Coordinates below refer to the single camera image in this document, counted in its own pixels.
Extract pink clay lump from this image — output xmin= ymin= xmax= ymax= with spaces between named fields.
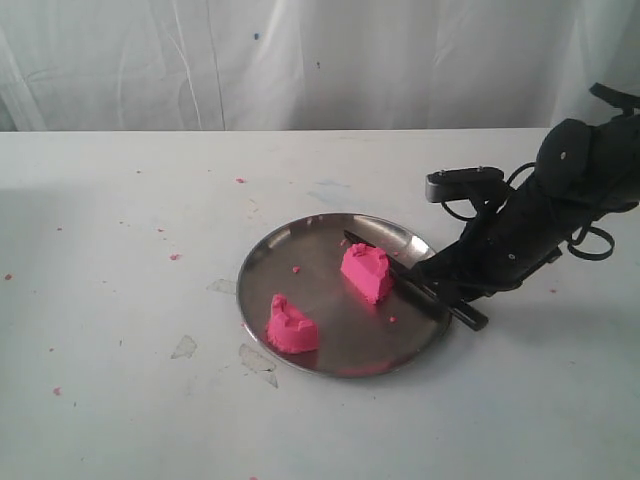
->
xmin=266 ymin=294 xmax=319 ymax=354

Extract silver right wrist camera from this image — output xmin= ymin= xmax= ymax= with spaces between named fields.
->
xmin=425 ymin=167 xmax=505 ymax=203

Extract black knife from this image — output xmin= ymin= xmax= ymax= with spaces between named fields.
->
xmin=342 ymin=229 xmax=489 ymax=332

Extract round steel plate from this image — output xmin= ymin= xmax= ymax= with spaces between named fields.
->
xmin=236 ymin=213 xmax=452 ymax=378

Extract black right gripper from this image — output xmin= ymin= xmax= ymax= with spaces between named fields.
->
xmin=408 ymin=189 xmax=570 ymax=308

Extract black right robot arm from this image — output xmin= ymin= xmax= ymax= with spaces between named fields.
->
xmin=406 ymin=115 xmax=639 ymax=305

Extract pink clay half piece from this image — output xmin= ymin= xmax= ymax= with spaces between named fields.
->
xmin=340 ymin=243 xmax=393 ymax=305

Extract white backdrop curtain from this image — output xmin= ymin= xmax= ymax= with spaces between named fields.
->
xmin=1 ymin=1 xmax=639 ymax=131

